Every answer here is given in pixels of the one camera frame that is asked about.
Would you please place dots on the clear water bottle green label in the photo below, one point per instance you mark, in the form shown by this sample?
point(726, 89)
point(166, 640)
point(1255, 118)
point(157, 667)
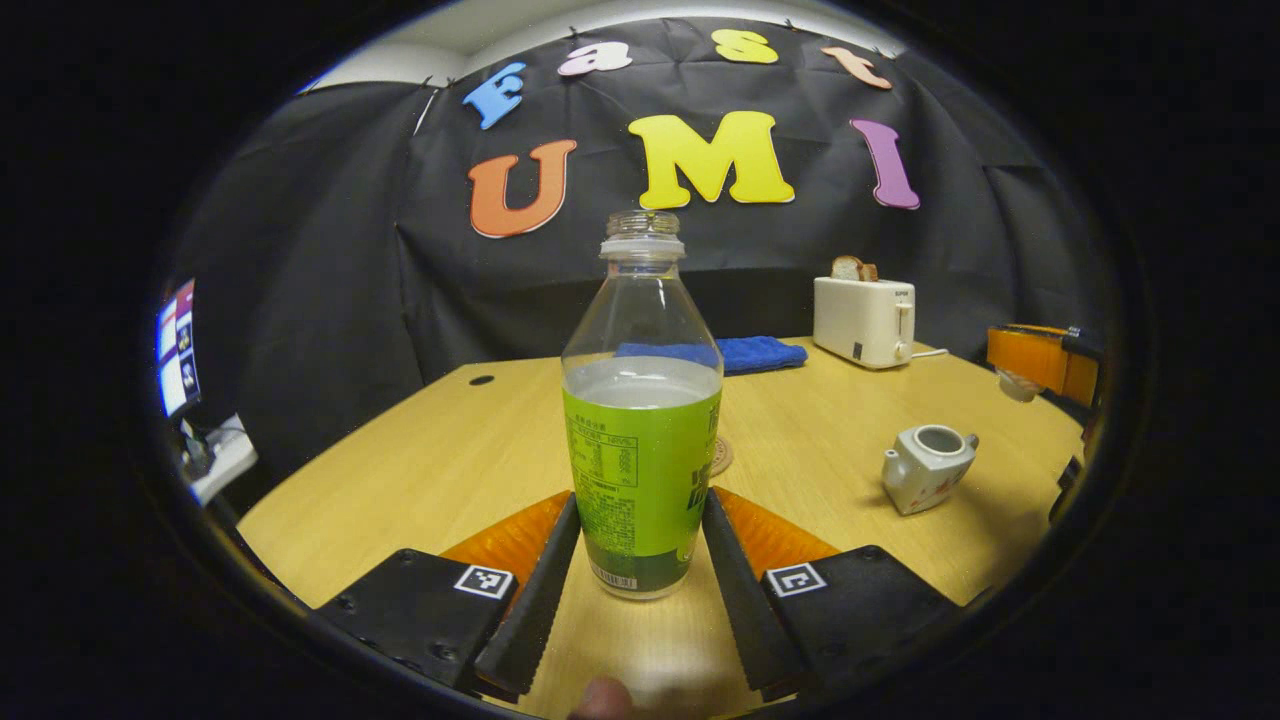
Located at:
point(640, 450)

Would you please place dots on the small black device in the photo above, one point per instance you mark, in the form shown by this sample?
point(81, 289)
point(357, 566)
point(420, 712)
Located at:
point(195, 452)

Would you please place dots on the white toaster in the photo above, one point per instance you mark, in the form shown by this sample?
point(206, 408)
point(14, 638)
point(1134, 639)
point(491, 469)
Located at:
point(860, 320)

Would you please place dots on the computer monitor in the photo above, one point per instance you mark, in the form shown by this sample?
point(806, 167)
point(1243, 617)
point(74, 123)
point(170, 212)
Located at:
point(178, 350)

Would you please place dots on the toasted bread slice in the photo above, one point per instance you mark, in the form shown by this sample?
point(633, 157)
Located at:
point(852, 268)

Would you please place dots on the white side table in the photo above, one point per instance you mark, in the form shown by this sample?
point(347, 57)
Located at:
point(230, 462)

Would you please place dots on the white ceramic teacup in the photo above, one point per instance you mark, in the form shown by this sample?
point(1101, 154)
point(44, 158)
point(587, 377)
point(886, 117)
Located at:
point(925, 475)

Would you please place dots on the round cork coaster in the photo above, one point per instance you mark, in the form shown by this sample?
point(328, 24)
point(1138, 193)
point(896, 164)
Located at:
point(722, 455)

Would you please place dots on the blue folded towel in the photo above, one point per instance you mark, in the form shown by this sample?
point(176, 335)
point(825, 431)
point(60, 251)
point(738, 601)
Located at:
point(760, 353)

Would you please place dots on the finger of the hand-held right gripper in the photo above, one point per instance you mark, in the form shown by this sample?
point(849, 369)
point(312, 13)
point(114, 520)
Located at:
point(1040, 360)
point(1068, 485)

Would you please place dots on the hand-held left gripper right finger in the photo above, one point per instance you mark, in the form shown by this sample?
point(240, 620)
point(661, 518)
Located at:
point(740, 610)

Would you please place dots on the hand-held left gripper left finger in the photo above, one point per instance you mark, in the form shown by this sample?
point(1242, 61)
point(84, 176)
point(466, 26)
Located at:
point(540, 600)

